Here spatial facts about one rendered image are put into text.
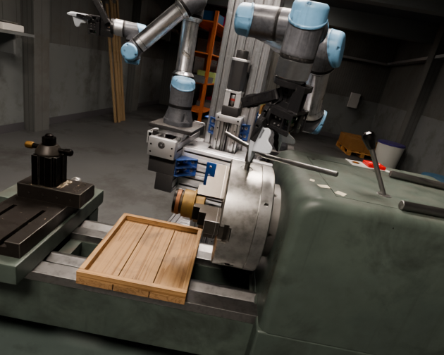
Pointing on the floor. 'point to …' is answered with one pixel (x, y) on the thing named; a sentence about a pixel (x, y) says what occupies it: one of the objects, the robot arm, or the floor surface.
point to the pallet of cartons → (352, 144)
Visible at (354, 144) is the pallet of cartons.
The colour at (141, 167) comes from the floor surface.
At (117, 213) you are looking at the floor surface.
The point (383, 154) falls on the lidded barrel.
